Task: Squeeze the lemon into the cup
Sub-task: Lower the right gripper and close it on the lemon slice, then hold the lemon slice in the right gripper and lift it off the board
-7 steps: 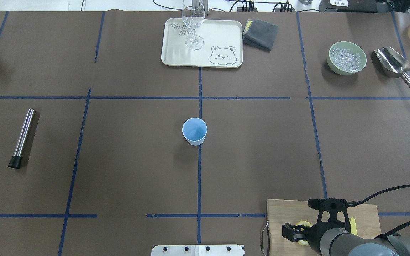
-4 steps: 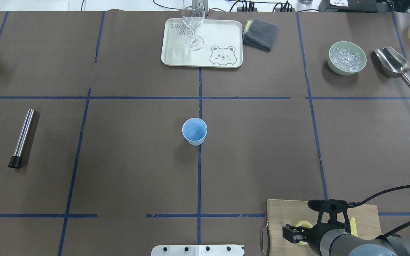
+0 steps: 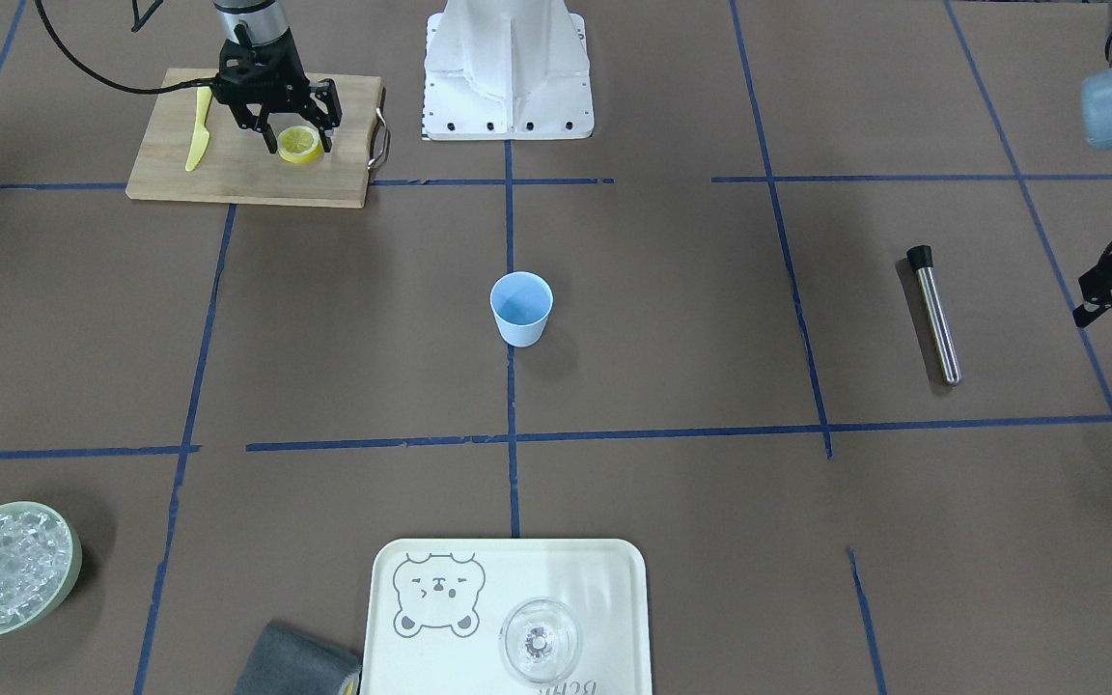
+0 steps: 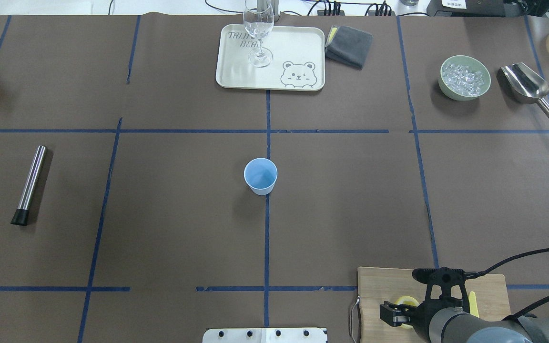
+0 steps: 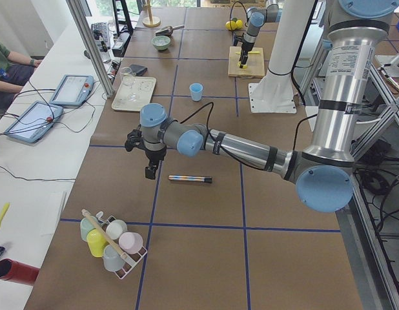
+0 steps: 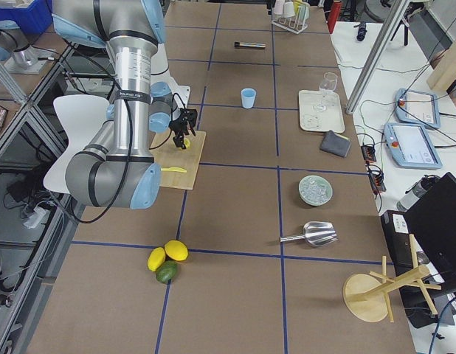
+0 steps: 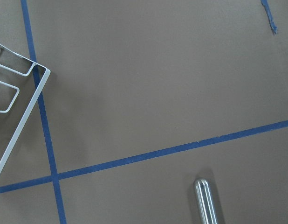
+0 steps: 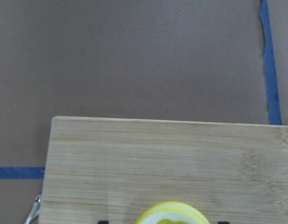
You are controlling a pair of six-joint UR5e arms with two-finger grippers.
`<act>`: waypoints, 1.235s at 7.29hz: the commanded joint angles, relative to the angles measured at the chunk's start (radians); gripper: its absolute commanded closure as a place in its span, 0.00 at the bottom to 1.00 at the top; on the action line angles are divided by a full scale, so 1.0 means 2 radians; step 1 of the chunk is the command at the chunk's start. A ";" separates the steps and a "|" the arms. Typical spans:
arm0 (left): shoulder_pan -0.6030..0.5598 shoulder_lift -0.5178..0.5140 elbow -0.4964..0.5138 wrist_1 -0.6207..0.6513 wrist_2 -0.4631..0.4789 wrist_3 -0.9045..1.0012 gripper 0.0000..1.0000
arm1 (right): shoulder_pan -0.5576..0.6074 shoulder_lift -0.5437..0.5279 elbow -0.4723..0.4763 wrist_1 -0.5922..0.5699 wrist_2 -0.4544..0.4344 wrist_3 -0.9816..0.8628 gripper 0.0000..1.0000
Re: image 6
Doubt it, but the light blue plastic cup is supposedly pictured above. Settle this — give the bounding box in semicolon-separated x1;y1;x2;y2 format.
241;88;257;109

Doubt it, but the green lime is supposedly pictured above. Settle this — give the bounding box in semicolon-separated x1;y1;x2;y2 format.
156;260;178;284

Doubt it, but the blue storage crate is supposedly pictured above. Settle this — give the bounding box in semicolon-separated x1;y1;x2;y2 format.
0;0;52;28

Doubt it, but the pink cup in rack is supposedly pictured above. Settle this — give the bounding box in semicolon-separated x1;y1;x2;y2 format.
273;0;285;15

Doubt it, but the yellow plastic knife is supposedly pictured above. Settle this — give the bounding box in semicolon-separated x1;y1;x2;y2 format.
161;167;187;173

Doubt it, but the green bowl of ice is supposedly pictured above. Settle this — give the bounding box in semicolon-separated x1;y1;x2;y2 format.
298;176;333;207

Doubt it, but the far teach pendant tablet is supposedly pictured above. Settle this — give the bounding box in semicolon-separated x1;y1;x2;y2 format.
395;88;441;128

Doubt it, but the grey metal bottle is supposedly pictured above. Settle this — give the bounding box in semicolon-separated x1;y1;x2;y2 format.
396;175;441;212

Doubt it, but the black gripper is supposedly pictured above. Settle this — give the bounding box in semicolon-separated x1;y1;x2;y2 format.
169;108;198;150

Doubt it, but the wooden cup stand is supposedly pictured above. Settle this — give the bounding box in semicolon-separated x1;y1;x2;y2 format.
342;234;441;322

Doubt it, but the metal ice scoop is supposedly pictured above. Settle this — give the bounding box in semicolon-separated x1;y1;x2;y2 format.
280;221;338;247

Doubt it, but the near teach pendant tablet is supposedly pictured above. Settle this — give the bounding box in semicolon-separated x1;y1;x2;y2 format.
384;123;443;170

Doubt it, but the black monitor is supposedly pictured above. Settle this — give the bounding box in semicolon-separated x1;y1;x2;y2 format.
404;173;456;280

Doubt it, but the green cup in rack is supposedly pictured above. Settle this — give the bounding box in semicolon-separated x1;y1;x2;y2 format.
298;1;310;24

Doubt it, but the teach pendant tablet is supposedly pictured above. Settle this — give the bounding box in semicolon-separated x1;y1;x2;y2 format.
384;123;443;170
395;88;441;128

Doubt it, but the dark grey folded cloth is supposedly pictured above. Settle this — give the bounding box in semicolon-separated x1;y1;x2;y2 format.
319;130;350;158

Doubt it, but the aluminium frame post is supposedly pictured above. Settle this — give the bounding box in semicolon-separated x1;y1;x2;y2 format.
345;0;411;115

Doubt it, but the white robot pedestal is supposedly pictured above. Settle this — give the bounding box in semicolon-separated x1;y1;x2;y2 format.
151;44;190;105

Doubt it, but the red cylinder tube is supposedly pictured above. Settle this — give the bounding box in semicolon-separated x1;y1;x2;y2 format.
327;0;342;34

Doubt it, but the clear wine glass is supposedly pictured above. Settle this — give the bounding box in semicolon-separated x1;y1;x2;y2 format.
313;72;338;111

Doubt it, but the white wire cup rack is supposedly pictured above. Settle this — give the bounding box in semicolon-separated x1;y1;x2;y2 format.
272;8;308;34

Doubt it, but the yellow cup in rack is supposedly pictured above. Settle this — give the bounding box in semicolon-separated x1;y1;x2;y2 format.
294;1;308;18

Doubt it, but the wooden cutting board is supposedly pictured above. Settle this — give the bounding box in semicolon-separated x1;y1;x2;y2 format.
151;131;206;190

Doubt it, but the white cup in rack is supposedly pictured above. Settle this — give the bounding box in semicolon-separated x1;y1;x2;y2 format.
282;1;295;18

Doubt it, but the beige bear tray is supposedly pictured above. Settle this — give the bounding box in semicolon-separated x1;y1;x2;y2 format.
298;90;345;133

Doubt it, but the steel muddler black tip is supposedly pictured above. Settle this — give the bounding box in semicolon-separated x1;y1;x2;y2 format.
234;41;266;50

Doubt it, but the white chair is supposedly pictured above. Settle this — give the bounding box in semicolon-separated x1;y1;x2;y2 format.
42;95;114;195

